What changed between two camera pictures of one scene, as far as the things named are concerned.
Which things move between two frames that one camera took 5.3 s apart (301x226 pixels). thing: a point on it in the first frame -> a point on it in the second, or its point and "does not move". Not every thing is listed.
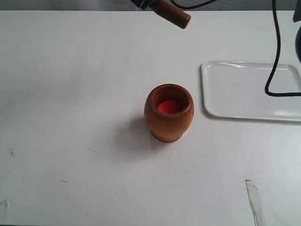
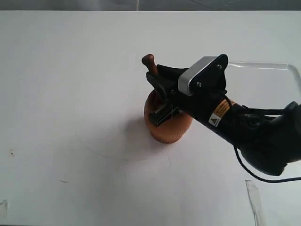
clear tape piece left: [3, 209] does not move
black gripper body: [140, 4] -> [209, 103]
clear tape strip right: [253, 193] does not move
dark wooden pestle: [178, 17] -> [148, 60]
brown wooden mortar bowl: [169, 109] does not move
